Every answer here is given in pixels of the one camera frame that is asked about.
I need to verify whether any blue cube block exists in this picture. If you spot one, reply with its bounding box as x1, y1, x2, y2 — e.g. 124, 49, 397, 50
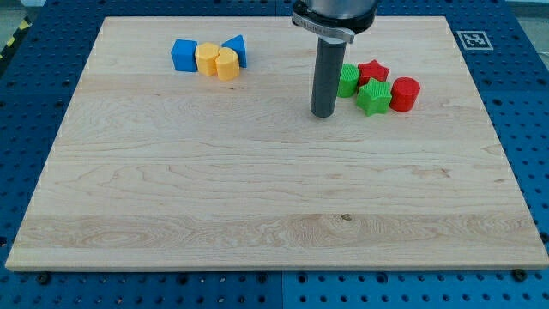
171, 39, 197, 72

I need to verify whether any light wooden board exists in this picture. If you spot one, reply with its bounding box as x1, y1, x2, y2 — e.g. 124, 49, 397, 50
6, 16, 548, 272

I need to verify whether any red cylinder block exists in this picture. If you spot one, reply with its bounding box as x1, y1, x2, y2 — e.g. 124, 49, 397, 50
389, 76, 420, 112

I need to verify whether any green cylinder block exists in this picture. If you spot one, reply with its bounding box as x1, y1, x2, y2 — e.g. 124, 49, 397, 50
337, 64, 360, 98

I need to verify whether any blue triangle block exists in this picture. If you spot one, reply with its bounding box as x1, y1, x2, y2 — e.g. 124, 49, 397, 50
221, 34, 247, 68

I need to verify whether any yellow hexagon block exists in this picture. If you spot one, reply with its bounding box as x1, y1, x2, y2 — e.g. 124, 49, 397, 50
195, 42, 220, 76

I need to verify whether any white fiducial marker tag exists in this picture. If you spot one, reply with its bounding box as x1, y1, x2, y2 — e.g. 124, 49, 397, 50
456, 30, 493, 51

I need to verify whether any green star block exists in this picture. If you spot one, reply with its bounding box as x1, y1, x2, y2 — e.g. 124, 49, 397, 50
356, 77, 392, 117

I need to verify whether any red star block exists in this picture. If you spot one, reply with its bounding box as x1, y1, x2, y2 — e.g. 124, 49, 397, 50
358, 59, 389, 87

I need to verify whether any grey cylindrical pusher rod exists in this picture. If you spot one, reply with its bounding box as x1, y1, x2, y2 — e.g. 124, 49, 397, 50
311, 38, 347, 118

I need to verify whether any yellow rounded block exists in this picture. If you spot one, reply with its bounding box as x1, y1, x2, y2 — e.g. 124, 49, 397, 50
215, 47, 240, 81

